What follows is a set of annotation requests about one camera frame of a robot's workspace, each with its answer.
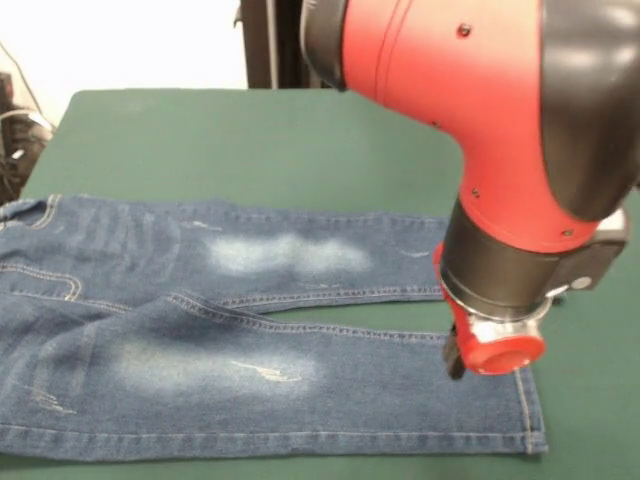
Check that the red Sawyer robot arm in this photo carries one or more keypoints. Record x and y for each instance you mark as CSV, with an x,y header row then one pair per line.
x,y
475,100

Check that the dark green table cloth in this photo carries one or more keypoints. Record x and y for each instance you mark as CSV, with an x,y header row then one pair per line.
x,y
225,140

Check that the blue denim jeans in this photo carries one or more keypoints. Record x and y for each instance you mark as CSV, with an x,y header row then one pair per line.
x,y
200,350

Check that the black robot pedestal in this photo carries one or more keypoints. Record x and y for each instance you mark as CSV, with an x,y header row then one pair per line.
x,y
265,45

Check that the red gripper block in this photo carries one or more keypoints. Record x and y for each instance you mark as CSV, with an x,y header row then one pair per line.
x,y
505,357

